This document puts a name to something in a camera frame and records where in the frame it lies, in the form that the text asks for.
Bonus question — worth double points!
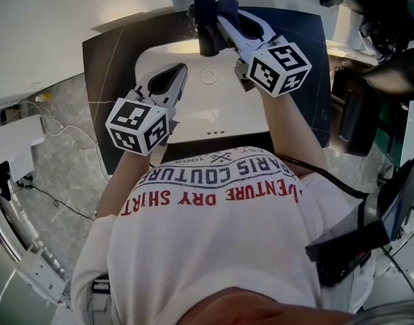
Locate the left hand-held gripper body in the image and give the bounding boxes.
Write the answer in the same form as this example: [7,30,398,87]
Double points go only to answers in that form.
[104,85,181,157]

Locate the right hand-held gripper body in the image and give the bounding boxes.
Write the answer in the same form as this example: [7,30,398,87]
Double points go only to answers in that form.
[232,35,312,98]

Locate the dark blue cloth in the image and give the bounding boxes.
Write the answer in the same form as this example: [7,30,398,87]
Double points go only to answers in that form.
[188,0,241,53]

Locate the person's right forearm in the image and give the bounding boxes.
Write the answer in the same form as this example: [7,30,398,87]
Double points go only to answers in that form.
[259,86,329,177]

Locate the person's left forearm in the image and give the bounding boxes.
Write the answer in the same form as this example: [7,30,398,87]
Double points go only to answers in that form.
[97,147,153,221]

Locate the white sink basin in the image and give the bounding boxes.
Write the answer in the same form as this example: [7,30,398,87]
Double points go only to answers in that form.
[134,37,270,145]

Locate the dark vanity cabinet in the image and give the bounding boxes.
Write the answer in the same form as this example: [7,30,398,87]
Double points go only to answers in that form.
[81,7,331,177]

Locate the black office chair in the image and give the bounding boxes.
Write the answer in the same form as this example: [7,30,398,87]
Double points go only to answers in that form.
[330,47,414,157]

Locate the small white box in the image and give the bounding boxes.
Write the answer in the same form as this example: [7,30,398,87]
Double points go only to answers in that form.
[8,146,35,182]

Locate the black bag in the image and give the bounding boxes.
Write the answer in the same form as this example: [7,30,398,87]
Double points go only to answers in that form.
[357,0,414,59]

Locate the large white box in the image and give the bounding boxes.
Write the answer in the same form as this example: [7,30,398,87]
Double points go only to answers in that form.
[0,114,47,169]

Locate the black equipment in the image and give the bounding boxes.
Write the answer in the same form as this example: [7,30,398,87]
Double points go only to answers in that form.
[0,160,14,202]

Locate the grey belt with black buckle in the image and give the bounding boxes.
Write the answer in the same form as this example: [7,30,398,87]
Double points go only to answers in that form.
[86,272,112,325]

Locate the black controller with red button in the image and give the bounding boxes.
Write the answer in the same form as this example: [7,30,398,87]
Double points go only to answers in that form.
[316,248,373,287]

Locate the white cable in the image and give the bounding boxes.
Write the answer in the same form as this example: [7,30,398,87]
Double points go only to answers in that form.
[23,102,102,155]

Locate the thin black floor cable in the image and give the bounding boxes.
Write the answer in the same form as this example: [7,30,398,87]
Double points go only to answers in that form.
[9,184,96,222]

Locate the black cable on shirt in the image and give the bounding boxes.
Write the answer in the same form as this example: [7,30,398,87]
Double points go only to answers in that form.
[283,154,369,198]

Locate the white metal frame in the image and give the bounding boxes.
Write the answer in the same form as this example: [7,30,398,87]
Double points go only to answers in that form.
[0,194,70,318]

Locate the wide black strap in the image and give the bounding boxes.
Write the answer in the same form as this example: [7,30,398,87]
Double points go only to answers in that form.
[304,154,414,262]

